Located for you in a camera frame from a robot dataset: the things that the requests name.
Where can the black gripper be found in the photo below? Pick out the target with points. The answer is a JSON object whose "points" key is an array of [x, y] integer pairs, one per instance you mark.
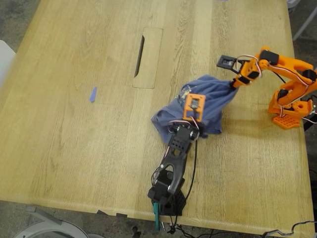
{"points": [[200, 132]]}

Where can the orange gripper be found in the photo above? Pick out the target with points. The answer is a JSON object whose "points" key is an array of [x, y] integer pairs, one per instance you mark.
{"points": [[238, 82]]}

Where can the blue printed T-shirt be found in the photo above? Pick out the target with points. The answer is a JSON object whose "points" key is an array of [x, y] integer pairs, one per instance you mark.
{"points": [[213, 99]]}

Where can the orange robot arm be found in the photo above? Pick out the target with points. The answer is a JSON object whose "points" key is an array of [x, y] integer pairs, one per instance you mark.
{"points": [[292, 65]]}

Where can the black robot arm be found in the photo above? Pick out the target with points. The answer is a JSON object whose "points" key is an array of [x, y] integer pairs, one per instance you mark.
{"points": [[177, 158]]}

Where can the black table clamp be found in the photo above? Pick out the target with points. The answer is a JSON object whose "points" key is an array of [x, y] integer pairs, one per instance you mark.
{"points": [[309, 125]]}

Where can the white metal chair leg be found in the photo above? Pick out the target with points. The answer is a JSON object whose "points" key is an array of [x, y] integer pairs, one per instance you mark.
{"points": [[305, 23]]}

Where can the green table clamp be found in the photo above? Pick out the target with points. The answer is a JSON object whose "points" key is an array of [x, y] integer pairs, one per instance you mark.
{"points": [[156, 218]]}

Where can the blue tape strip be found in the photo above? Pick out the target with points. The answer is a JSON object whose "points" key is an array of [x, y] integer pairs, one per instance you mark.
{"points": [[93, 95]]}

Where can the black chair caster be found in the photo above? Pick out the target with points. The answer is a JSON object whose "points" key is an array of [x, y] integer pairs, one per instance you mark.
{"points": [[136, 233]]}

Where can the white round chair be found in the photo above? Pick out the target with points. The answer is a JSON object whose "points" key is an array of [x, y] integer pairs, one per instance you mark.
{"points": [[49, 224]]}

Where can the white flat chair seat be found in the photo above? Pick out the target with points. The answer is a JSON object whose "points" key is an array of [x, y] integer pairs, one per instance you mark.
{"points": [[5, 59]]}

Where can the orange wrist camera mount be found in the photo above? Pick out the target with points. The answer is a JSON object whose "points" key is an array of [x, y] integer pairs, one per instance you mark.
{"points": [[187, 112]]}

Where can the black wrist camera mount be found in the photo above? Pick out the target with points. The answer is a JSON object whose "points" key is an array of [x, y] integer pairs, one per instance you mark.
{"points": [[221, 63]]}

